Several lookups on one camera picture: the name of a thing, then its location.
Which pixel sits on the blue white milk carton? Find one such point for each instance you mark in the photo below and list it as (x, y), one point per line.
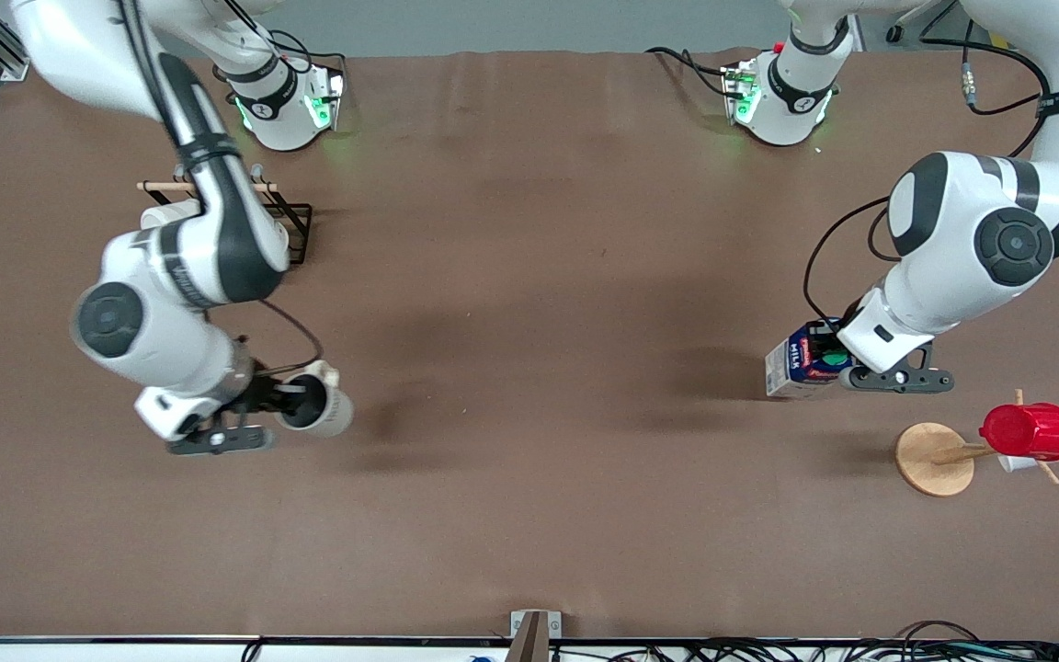
(787, 368)

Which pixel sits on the white mug grey interior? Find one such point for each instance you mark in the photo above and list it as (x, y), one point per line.
(332, 414)

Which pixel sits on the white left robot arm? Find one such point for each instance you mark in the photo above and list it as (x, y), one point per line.
(952, 230)

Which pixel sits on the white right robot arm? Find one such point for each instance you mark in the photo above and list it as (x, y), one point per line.
(217, 230)

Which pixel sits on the red ribbed cup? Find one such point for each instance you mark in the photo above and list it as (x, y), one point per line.
(1030, 430)

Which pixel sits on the small white cup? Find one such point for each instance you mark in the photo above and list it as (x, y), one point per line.
(1015, 463)

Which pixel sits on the wooden mug tree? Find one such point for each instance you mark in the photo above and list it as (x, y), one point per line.
(929, 460)

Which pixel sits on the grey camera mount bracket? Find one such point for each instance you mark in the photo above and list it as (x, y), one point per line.
(534, 634)

